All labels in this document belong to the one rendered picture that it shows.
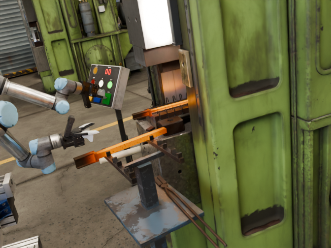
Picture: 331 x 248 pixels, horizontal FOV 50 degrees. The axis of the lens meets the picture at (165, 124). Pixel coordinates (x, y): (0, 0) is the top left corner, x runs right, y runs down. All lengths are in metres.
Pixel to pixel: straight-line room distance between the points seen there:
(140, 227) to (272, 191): 0.84
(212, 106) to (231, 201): 0.52
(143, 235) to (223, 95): 0.68
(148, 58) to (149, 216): 0.80
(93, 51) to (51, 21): 0.88
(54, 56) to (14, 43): 3.11
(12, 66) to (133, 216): 8.53
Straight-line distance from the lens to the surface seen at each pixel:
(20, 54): 9.85
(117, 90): 2.32
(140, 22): 1.76
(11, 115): 1.69
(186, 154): 1.90
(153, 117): 1.93
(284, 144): 1.87
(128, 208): 1.60
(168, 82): 2.18
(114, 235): 2.74
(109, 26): 6.92
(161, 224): 1.47
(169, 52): 1.87
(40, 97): 2.03
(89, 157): 1.51
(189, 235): 2.18
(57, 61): 6.84
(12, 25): 9.79
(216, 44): 1.52
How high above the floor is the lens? 1.65
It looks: 22 degrees down
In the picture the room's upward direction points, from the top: 9 degrees counter-clockwise
